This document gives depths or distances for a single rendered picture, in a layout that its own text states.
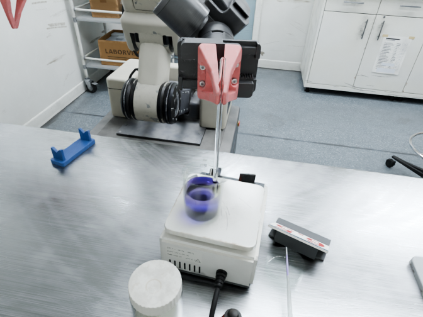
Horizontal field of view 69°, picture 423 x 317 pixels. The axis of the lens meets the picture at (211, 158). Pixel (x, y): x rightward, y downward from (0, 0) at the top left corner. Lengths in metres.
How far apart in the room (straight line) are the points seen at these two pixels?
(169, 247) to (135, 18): 0.97
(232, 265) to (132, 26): 1.01
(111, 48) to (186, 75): 2.32
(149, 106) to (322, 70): 1.97
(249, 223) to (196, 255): 0.08
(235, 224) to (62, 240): 0.28
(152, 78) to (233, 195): 0.87
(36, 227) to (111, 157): 0.21
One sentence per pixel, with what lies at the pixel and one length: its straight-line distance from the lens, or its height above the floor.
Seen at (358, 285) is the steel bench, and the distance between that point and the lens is 0.51.
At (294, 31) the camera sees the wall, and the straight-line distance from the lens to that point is 3.39.
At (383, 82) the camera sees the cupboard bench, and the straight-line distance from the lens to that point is 3.06.
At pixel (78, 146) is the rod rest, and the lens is 0.72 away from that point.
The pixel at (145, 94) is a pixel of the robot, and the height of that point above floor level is 0.63.
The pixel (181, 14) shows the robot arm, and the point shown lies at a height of 1.05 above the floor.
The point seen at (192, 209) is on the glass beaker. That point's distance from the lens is 0.39.
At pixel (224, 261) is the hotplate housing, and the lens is 0.41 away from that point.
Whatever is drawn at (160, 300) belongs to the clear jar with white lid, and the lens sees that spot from 0.36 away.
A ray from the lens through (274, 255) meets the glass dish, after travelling 0.49.
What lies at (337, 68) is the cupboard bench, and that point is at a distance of 2.92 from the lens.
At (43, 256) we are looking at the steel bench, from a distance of 0.53.
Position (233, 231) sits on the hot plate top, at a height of 0.84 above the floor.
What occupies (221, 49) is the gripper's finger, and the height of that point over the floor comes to 1.03.
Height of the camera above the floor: 1.14
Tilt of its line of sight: 36 degrees down
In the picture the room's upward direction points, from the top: 3 degrees clockwise
